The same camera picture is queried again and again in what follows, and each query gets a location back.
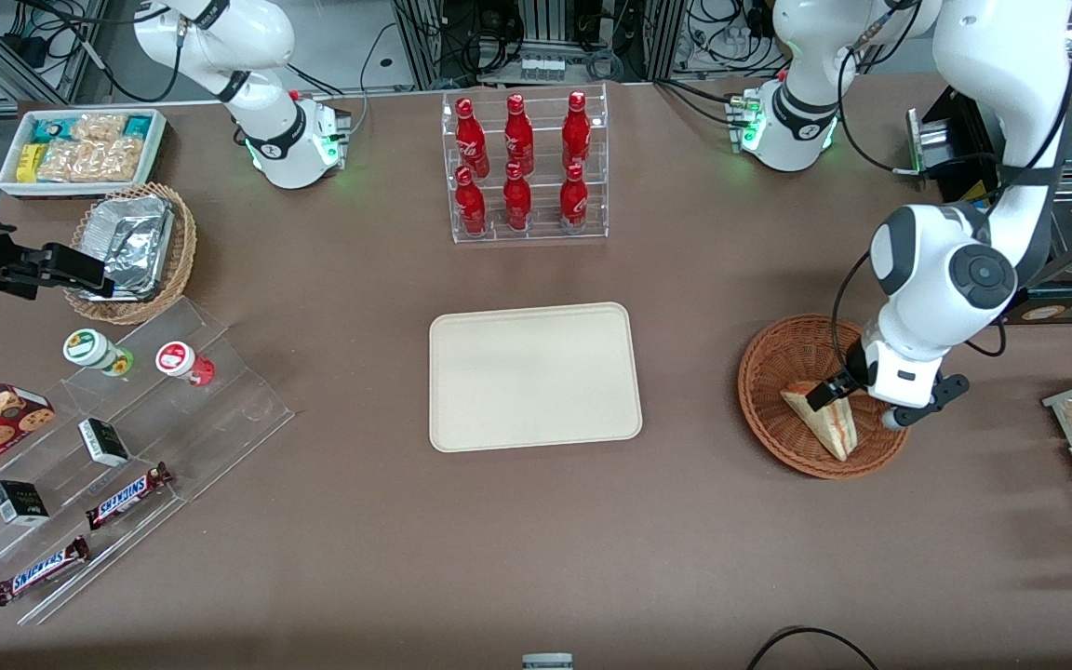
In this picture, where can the Snickers chocolate bar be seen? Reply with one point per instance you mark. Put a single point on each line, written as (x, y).
(127, 496)
(38, 570)

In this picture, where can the large clear cracker bag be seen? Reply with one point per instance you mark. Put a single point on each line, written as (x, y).
(94, 163)

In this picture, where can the teal snack packet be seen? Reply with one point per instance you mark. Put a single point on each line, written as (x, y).
(139, 126)
(50, 128)

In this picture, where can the triangle sandwich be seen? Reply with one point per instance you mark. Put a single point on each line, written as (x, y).
(829, 433)

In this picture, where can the small clear cracker bag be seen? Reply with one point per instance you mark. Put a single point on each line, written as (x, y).
(100, 126)

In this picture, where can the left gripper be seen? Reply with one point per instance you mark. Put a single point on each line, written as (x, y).
(855, 360)

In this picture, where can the small black box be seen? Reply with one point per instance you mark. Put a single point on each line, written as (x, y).
(103, 442)
(19, 502)

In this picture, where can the white power strip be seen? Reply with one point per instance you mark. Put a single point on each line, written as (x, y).
(543, 67)

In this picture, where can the red lid cup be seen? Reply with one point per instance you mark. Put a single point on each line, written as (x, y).
(178, 359)

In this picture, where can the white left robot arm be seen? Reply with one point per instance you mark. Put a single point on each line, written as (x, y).
(992, 93)

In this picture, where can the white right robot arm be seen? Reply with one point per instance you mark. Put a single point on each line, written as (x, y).
(266, 140)

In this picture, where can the beige plastic tray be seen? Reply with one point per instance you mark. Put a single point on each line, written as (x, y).
(536, 377)

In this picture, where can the clear acrylic stepped display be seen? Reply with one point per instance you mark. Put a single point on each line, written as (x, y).
(220, 409)

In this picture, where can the grey device edge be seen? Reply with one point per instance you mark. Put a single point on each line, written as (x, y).
(547, 662)

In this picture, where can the green lid cup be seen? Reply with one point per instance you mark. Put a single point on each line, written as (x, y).
(89, 348)

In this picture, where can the black hot food display case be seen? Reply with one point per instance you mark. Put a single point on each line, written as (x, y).
(964, 130)

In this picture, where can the light wicker basket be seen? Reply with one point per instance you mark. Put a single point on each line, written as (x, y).
(184, 242)

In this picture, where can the aluminium frame rack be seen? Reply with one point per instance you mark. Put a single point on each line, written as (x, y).
(536, 28)

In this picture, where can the red cola bottle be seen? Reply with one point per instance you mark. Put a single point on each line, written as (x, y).
(470, 205)
(518, 135)
(573, 200)
(576, 130)
(470, 135)
(516, 200)

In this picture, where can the clear acrylic bottle rack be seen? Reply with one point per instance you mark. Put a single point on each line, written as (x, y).
(541, 233)

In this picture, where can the brown wicker basket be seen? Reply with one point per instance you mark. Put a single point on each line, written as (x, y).
(778, 409)

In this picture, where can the aluminium foil container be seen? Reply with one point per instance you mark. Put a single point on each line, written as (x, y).
(131, 237)

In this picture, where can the yellow snack packet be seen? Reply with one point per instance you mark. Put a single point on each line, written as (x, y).
(27, 163)

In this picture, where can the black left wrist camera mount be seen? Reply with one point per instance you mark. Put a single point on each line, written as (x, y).
(934, 395)

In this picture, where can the white rectangular snack bin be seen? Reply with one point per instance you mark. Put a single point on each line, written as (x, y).
(6, 181)

